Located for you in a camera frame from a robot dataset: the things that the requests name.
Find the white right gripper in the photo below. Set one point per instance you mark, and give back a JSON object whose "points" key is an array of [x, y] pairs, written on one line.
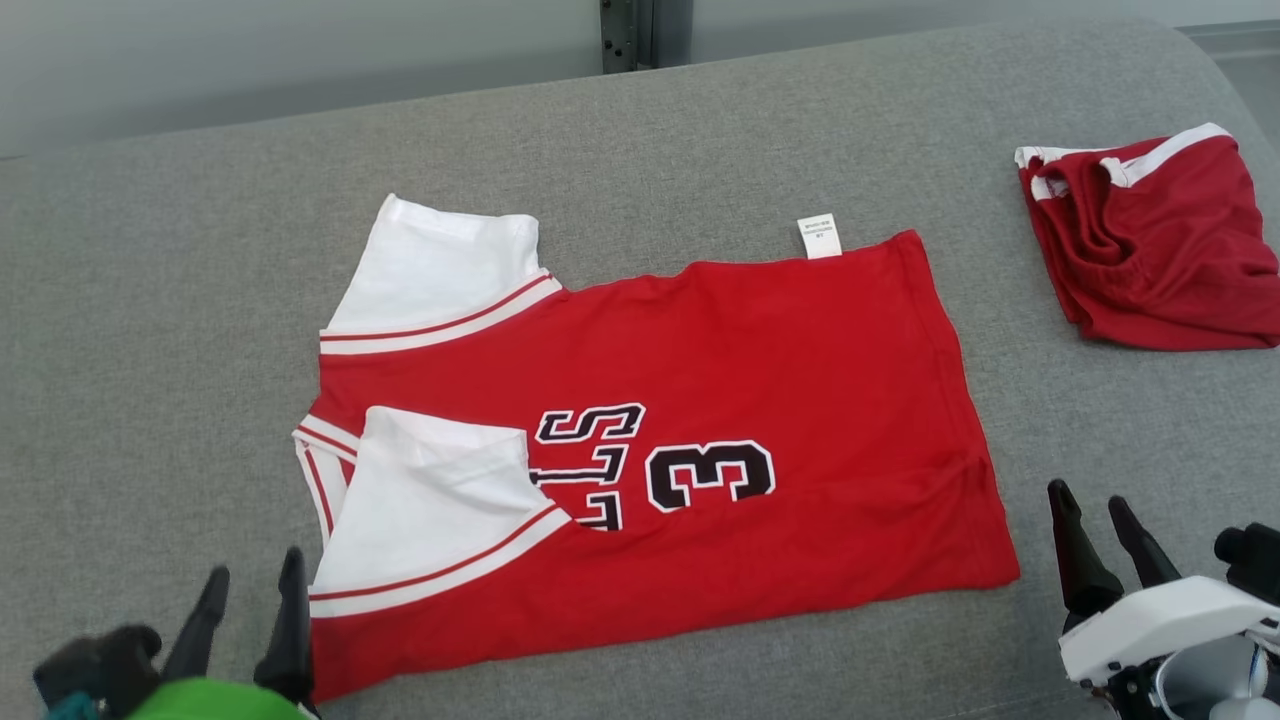
{"points": [[1160, 625]]}

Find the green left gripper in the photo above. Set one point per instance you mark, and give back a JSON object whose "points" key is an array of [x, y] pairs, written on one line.
{"points": [[215, 702]]}

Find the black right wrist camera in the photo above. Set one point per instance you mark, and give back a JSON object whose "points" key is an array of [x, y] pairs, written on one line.
{"points": [[1255, 560]]}

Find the red basketball jersey white sleeves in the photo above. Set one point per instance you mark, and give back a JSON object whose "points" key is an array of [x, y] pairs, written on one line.
{"points": [[780, 360]]}

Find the grey metal frame post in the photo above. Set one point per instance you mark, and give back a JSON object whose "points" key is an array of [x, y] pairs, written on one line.
{"points": [[640, 30]]}

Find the red shorts white stripes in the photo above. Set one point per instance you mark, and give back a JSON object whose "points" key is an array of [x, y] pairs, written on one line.
{"points": [[1170, 260]]}

